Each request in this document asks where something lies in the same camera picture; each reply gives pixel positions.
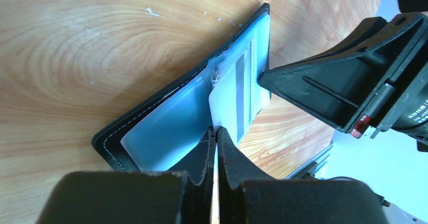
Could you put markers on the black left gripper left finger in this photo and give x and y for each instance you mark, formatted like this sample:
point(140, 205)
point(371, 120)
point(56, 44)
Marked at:
point(182, 194)

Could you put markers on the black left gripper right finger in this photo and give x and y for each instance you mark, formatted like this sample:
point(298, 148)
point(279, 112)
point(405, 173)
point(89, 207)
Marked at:
point(249, 195)

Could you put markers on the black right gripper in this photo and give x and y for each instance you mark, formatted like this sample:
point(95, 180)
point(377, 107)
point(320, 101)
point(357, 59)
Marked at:
point(375, 78)

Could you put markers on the white striped credit card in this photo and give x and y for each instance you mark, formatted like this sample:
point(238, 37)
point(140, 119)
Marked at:
point(229, 98)

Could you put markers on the black leather card holder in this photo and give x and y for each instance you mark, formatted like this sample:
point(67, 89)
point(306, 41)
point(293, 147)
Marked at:
point(157, 133)

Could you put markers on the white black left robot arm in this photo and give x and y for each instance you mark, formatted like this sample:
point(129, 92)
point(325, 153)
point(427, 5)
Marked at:
point(398, 212)

